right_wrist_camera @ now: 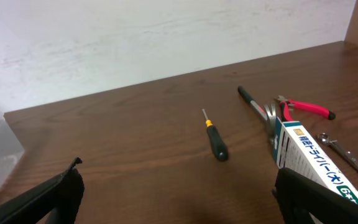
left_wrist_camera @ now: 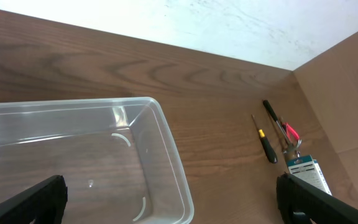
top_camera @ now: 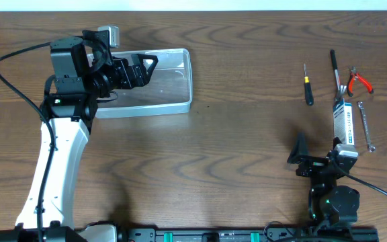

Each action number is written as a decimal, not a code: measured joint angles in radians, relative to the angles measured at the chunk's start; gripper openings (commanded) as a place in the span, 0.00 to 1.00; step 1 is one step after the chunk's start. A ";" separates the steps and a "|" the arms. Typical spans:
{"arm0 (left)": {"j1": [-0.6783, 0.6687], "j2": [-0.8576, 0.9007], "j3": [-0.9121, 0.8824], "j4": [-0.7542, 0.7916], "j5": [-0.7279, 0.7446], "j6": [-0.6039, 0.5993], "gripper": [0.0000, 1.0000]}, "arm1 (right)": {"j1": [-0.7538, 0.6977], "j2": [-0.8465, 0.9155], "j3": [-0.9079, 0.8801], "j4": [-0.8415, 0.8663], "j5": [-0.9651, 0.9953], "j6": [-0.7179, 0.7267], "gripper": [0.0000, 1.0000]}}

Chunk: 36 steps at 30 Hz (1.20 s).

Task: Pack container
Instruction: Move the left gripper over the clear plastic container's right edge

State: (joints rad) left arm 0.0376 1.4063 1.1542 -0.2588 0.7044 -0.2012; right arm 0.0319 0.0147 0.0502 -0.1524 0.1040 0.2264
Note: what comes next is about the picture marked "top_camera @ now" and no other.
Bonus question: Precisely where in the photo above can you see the red handled pliers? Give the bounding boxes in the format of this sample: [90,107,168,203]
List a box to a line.
[347,67,374,97]

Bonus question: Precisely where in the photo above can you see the black handled metal tool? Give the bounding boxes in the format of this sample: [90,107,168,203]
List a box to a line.
[330,49,347,104]

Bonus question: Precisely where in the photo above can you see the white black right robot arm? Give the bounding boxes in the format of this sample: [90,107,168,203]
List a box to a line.
[287,133,360,228]

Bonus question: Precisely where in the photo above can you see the silver combination wrench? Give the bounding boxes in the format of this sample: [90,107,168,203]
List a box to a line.
[357,101,376,153]

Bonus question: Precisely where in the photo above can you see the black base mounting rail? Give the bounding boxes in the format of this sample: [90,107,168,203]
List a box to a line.
[116,225,379,242]

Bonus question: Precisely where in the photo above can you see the yellow black small screwdriver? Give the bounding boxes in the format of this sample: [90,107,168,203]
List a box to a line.
[303,63,314,106]

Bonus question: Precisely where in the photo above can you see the clear plastic container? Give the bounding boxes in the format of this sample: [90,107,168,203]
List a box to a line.
[95,48,193,119]

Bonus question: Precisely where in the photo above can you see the blue white packaged tool card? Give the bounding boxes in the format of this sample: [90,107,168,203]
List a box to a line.
[333,99,355,146]

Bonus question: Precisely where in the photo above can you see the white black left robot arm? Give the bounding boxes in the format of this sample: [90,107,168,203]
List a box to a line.
[0,31,159,241]

